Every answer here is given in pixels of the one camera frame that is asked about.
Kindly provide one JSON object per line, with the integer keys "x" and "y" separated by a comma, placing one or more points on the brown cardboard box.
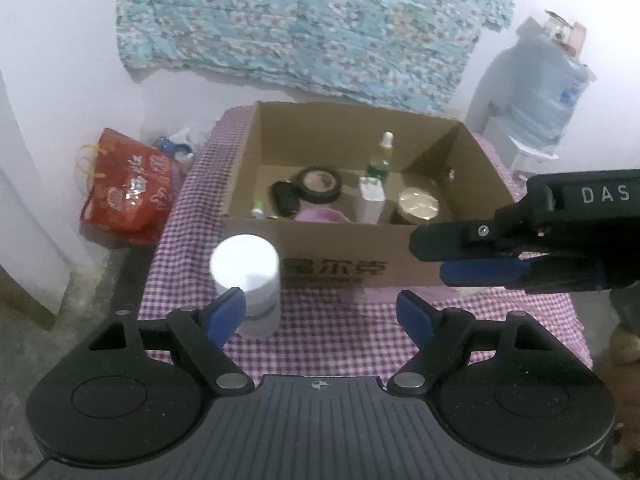
{"x": 435, "y": 154}

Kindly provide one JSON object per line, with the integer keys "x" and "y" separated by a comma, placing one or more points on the purple checkered tablecloth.
{"x": 323, "y": 331}

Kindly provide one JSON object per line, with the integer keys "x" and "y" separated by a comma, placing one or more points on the red gift bag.
{"x": 132, "y": 188}

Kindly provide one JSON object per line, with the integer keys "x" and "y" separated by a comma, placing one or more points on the blue white plastic bag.
{"x": 183, "y": 146}

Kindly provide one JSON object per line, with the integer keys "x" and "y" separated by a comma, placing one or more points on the white charger plug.
{"x": 370, "y": 200}

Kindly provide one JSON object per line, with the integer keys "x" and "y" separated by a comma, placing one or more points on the purple round object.
{"x": 321, "y": 215}

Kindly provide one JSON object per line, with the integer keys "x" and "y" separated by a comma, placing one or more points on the blue water jug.
{"x": 548, "y": 80}

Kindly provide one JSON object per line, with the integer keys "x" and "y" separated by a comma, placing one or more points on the black tape roll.
{"x": 318, "y": 185}

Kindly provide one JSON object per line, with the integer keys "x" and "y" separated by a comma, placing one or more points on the white water dispenser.
{"x": 520, "y": 159}

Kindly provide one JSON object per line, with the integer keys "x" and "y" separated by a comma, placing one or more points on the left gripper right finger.
{"x": 417, "y": 318}

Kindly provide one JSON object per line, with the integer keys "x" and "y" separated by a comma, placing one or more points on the floral teal curtain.
{"x": 403, "y": 54}

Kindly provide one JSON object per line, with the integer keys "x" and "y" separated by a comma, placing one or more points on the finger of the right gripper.
{"x": 476, "y": 239}
{"x": 483, "y": 272}

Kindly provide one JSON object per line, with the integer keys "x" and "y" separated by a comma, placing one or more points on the small black oval case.
{"x": 284, "y": 199}

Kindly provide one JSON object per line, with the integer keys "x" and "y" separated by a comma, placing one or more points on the white cylindrical jar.
{"x": 252, "y": 264}

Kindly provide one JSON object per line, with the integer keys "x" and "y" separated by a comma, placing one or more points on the green glass dropper bottle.
{"x": 379, "y": 165}

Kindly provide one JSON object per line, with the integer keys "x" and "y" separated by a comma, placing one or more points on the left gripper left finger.
{"x": 223, "y": 316}

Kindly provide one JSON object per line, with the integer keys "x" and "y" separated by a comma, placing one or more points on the green lip balm tube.
{"x": 257, "y": 211}

